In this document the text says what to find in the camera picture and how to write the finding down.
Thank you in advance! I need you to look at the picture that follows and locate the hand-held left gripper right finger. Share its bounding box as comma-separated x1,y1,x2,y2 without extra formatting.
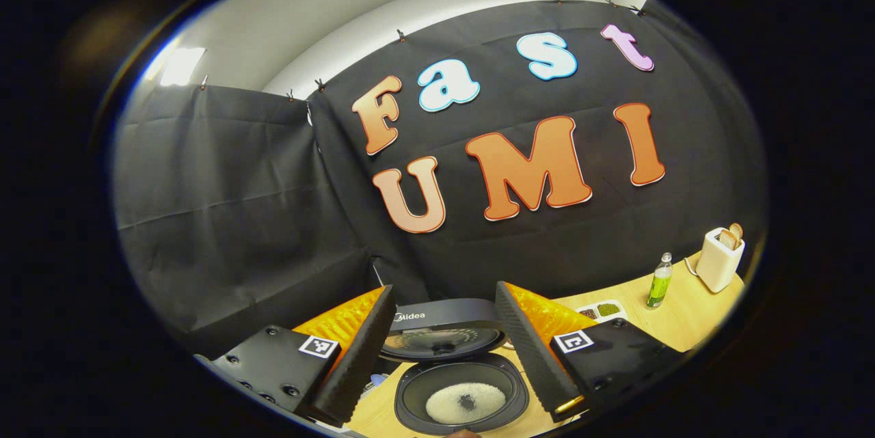
495,281,684,424

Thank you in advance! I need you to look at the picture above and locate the white toaster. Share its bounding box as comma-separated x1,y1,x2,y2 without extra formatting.
695,227,746,294

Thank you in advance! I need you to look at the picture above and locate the green drink bottle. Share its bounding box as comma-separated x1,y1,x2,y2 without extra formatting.
647,253,674,309

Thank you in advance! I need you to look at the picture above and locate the white divided bean dish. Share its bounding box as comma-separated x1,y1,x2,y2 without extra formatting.
576,299,628,323

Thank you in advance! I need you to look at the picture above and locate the black backdrop cloth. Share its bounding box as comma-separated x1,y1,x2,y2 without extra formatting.
113,0,770,357

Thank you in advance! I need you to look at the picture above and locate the ceiling light panel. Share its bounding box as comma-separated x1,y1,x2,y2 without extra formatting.
159,47,206,87

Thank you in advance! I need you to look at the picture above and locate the white rice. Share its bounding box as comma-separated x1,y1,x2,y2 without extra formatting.
425,383,508,425

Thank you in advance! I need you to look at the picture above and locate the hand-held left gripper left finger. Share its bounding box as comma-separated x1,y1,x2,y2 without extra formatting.
193,285,397,427

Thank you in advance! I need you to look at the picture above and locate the row of black cloth clips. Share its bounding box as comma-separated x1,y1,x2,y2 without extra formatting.
198,0,647,100

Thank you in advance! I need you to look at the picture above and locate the dark grey rice cooker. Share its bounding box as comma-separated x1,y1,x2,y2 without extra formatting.
379,298,530,436

